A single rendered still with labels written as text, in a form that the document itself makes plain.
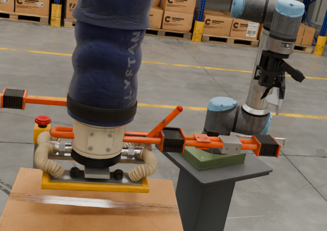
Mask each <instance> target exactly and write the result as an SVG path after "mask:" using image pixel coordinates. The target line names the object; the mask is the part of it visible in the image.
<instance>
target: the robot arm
mask: <svg viewBox="0 0 327 231"><path fill-rule="evenodd" d="M304 8H305V5H304V4H303V3H301V2H299V1H296V0H233V4H232V9H231V17H233V18H237V19H238V18H239V19H242V20H244V21H249V22H255V23H261V24H263V30H262V34H261V39H260V43H259V47H258V52H257V56H256V60H255V65H254V70H253V74H252V79H251V83H250V87H249V92H248V96H247V100H246V101H244V102H243V103H242V105H241V106H239V105H237V102H236V100H234V99H232V98H228V97H215V98H212V99H211V100H210V101H209V105H208V107H207V113H206V118H205V124H204V129H203V131H202V133H201V134H206V131H207V130H209V131H215V132H219V134H218V135H225V136H230V133H231V132H235V133H239V134H243V135H248V136H252V135H253V134H265V135H266V134H267V133H268V130H269V127H270V124H271V119H272V113H271V112H270V108H269V106H268V105H267V104H268V103H270V104H273V105H275V106H276V115H278V114H279V112H280V110H281V107H282V104H283V99H284V95H285V87H286V86H285V72H287V73H288V74H290V75H291V77H292V78H293V80H296V81H299V82H300V83H301V82H302V81H303V80H304V79H305V76H304V75H303V74H302V72H301V71H299V70H296V69H295V68H293V67H292V66H291V65H289V64H288V63H287V62H286V61H284V60H283V59H288V58H289V55H290V54H292V53H293V50H294V46H295V43H296V39H297V35H298V31H299V28H300V24H301V20H302V16H303V14H304V11H305V10H304ZM271 91H272V93H271ZM270 93H271V94H270Z"/></svg>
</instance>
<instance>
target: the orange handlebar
mask: <svg viewBox="0 0 327 231"><path fill-rule="evenodd" d="M25 103H30V104H42V105H54V106H66V103H67V100H63V99H51V98H39V97H28V96H26V101H25ZM49 133H50V135H51V136H52V137H55V138H65V139H74V133H73V127H66V126H54V127H52V128H51V129H50V130H49ZM148 133H149V132H137V131H125V134H131V135H145V137H135V136H125V135H124V138H123V142H133V143H148V144H161V138H159V133H158V134H157V135H156V136H155V137H154V138H150V137H147V134H148ZM239 140H240V141H241V143H242V147H241V150H257V145H256V144H253V140H250V139H239ZM185 146H195V148H196V149H210V147H211V148H223V142H219V137H208V136H207V135H206V134H193V135H186V144H185Z"/></svg>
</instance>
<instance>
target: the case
mask: <svg viewBox="0 0 327 231"><path fill-rule="evenodd" d="M42 172H43V171H41V170H40V169H33V168H20V169H19V172H18V174H17V177H16V180H15V182H14V185H13V187H12V190H11V192H10V195H9V197H8V200H7V202H6V205H5V207H4V210H3V212H2V215H1V217H0V231H183V227H182V221H181V217H180V212H179V208H178V204H177V199H176V195H175V190H174V186H173V181H172V180H164V179H152V178H147V182H148V185H149V193H127V192H101V191H76V190H50V189H41V179H42Z"/></svg>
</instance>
